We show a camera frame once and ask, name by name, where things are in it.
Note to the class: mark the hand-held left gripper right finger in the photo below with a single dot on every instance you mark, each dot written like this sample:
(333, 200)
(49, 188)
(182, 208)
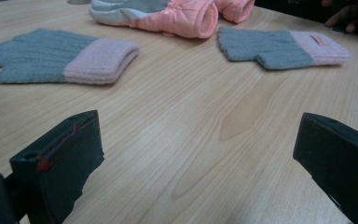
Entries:
(338, 158)

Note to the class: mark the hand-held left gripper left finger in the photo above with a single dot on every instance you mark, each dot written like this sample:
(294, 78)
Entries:
(65, 155)

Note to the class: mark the grey pink knit glove with label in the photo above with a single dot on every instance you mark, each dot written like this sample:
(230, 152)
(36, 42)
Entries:
(270, 48)

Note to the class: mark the grey and pink knit glove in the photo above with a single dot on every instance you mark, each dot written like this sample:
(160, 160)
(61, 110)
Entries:
(49, 56)

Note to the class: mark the pink padded glove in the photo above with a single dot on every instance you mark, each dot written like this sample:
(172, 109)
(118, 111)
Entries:
(174, 18)
(234, 9)

